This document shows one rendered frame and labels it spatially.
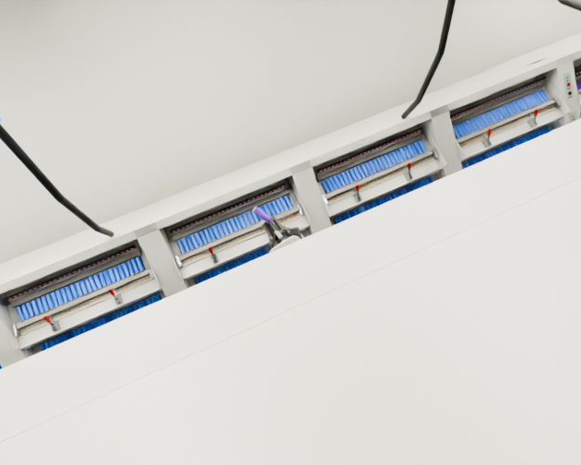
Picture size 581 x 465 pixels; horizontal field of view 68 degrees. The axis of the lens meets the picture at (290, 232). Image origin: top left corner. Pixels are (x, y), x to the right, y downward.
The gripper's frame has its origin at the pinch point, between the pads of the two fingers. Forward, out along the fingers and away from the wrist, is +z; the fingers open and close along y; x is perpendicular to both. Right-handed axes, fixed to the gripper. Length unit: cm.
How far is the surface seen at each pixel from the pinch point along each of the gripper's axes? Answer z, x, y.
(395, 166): -21, 95, -18
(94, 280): 22, 22, 96
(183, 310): 5, -66, -18
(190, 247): 8, 42, 62
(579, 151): -11, -39, -67
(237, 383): 0, -81, -32
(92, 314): 11, 14, 101
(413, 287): -5, -69, -46
